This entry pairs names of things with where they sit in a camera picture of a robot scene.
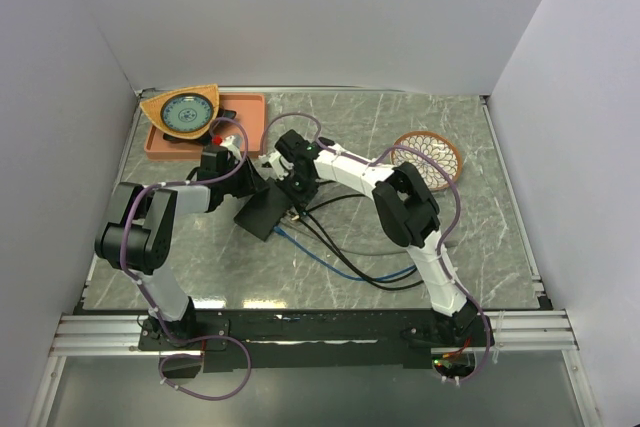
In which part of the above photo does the blue patterned round plate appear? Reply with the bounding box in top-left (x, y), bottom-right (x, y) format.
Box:
top-left (161, 93), bottom-right (214, 133)

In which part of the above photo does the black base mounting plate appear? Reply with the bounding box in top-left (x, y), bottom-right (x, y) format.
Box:
top-left (137, 296), bottom-right (554, 374)

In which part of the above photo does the blue ethernet cable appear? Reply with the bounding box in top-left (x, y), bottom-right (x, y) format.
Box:
top-left (273, 227), bottom-right (419, 282)

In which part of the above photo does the black network switch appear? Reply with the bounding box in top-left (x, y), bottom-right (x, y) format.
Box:
top-left (234, 179), bottom-right (292, 242)

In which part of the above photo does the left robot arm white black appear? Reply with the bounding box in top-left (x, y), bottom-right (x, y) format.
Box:
top-left (95, 145), bottom-right (268, 349)

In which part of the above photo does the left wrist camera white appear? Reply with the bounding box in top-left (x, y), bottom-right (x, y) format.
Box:
top-left (212, 134), bottom-right (243, 156)

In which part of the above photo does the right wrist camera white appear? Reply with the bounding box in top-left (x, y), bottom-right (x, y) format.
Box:
top-left (259, 151), bottom-right (290, 180)

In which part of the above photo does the salmon pink tray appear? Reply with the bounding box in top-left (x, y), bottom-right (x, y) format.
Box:
top-left (144, 92), bottom-right (267, 161)

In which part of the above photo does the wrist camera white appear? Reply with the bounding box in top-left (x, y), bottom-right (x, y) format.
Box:
top-left (212, 134), bottom-right (243, 156)
top-left (259, 151), bottom-right (290, 180)

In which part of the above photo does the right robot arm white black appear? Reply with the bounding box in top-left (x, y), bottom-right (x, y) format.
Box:
top-left (261, 130), bottom-right (486, 346)

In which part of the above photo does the black dish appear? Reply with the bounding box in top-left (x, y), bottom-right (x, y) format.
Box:
top-left (162, 109), bottom-right (237, 146)

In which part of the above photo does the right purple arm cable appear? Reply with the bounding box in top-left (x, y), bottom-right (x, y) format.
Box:
top-left (259, 112), bottom-right (497, 384)

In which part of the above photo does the aluminium rail frame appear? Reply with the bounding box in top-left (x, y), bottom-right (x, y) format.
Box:
top-left (29, 88), bottom-right (600, 426)

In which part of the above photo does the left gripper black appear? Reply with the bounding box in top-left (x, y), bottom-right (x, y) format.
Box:
top-left (221, 157), bottom-right (271, 200)

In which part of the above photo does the flower patterned brown bowl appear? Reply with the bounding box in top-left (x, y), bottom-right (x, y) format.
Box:
top-left (391, 131), bottom-right (462, 191)

